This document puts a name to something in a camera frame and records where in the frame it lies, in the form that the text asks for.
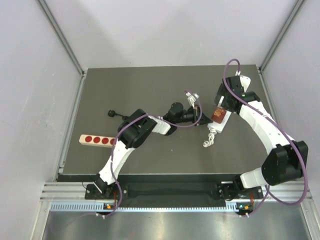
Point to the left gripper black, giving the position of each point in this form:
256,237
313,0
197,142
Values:
196,113

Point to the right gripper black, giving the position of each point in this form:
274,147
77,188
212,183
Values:
220,93

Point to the white power strip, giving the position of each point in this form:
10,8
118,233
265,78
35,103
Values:
215,128

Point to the red cube plug adapter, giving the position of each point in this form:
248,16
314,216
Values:
218,115

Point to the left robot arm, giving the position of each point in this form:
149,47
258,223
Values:
132,133

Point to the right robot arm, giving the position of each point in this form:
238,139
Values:
253,112

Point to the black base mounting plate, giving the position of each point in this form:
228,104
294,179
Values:
216,191

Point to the wooden power strip red sockets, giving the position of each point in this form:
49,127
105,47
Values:
96,140

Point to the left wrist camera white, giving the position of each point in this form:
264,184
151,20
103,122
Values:
192,98

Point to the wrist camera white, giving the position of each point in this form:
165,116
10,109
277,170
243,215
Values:
192,98
244,80

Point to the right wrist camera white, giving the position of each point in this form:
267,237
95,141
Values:
244,80

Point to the right aluminium frame post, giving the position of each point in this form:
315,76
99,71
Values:
279,73

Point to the aluminium frame post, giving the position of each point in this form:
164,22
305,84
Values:
45,8
279,73

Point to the white slotted cable duct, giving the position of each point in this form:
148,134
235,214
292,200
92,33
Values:
105,207

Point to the left aluminium frame post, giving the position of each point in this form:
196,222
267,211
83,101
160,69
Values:
45,8

